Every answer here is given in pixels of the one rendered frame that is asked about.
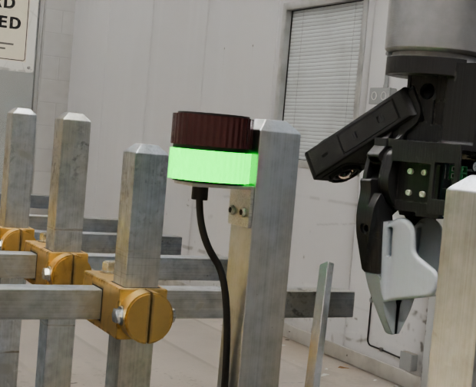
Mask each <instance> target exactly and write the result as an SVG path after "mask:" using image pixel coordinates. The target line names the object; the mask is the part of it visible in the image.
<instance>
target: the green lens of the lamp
mask: <svg viewBox="0 0 476 387"><path fill-rule="evenodd" d="M251 157H252V154H241V153H230V152H220V151H211V150H194V149H186V148H178V147H170V156H169V166H168V175H167V177H170V178H175V179H181V180H195V181H203V182H212V183H222V184H249V182H250V165H251Z"/></svg>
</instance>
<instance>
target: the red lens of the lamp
mask: <svg viewBox="0 0 476 387"><path fill-rule="evenodd" d="M254 121H255V120H253V119H247V118H241V117H226V116H217V115H208V114H188V113H173V119H172V128H171V138H170V142H171V143H174V144H190V145H199V146H208V147H225V148H235V149H244V150H252V147H253V130H254Z"/></svg>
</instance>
